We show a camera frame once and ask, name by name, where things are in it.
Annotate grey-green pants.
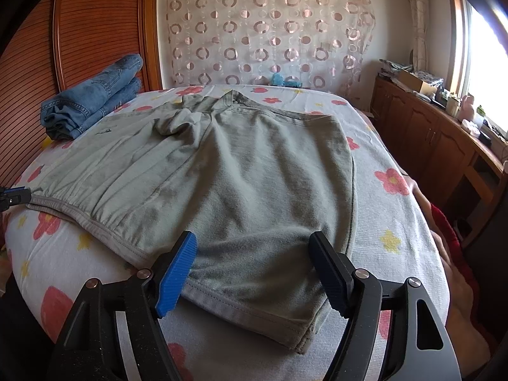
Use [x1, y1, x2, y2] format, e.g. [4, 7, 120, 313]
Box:
[29, 91, 357, 353]

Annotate floral white bed quilt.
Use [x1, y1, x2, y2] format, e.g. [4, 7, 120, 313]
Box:
[3, 85, 450, 380]

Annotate folded blue jeans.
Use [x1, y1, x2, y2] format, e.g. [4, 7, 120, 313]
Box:
[40, 54, 143, 141]

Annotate wooden sideboard cabinet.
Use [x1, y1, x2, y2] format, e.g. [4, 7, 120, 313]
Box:
[370, 77, 507, 247]

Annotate wooden slatted wardrobe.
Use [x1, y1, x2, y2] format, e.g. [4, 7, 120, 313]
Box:
[1, 0, 163, 187]

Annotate pink figurine on cabinet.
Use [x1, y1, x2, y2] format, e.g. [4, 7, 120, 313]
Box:
[456, 94, 475, 122]

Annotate cardboard box on cabinet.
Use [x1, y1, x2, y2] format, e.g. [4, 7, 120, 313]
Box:
[397, 70, 438, 97]

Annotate blue object at headboard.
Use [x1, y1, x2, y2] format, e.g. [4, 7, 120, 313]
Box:
[270, 72, 302, 89]

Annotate sheer circle-pattern curtain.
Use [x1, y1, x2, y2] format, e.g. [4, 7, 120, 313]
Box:
[159, 0, 375, 93]

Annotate white patterned window curtain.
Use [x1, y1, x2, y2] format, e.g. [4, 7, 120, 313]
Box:
[409, 0, 429, 70]

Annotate window with wooden frame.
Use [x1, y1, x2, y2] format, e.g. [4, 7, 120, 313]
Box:
[450, 0, 507, 137]

